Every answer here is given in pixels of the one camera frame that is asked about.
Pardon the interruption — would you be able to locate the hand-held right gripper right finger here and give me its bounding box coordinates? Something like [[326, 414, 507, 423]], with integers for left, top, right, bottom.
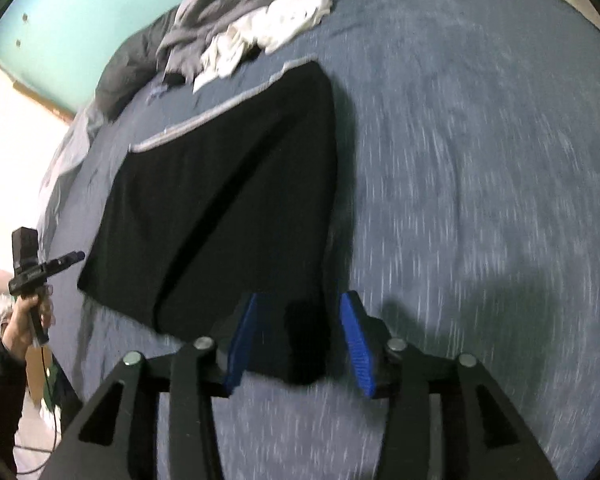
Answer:
[[340, 290, 558, 480]]

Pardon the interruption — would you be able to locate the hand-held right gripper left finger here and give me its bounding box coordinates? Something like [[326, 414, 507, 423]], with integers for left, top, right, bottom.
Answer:
[[40, 292, 261, 480]]

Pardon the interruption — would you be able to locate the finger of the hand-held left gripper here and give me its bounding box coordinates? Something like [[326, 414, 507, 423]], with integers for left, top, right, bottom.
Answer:
[[45, 251, 86, 277]]

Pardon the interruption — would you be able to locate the black sweater with white trim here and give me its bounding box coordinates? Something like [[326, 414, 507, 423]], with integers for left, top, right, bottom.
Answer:
[[76, 59, 340, 386]]

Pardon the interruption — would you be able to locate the person's left forearm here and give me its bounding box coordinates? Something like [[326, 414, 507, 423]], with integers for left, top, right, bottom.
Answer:
[[0, 340, 28, 478]]

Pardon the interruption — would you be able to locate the person's left hand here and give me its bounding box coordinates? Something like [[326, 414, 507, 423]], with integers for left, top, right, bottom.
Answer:
[[0, 285, 56, 358]]

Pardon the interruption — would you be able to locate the pale grey crumpled cloth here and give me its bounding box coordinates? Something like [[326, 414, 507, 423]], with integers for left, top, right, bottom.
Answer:
[[37, 105, 106, 241]]

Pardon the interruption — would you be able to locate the blue-grey striped cloth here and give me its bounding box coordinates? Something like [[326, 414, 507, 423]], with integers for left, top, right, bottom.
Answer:
[[145, 82, 173, 103]]

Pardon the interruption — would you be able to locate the dark grey rolled duvet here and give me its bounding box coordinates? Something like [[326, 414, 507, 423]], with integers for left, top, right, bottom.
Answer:
[[95, 0, 546, 121]]

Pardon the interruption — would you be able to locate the bed with blue-grey sheet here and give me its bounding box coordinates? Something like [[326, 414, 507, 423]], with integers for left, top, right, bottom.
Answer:
[[35, 0, 600, 480]]

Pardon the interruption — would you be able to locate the grey sweatshirt with black cuff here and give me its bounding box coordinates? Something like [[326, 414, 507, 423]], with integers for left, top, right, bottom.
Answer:
[[157, 0, 308, 86]]

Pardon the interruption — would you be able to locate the white t-shirt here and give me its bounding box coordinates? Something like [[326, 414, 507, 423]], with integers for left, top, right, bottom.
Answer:
[[192, 0, 336, 93]]

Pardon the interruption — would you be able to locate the black cable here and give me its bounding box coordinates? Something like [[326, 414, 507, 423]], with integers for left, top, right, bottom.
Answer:
[[15, 342, 63, 476]]

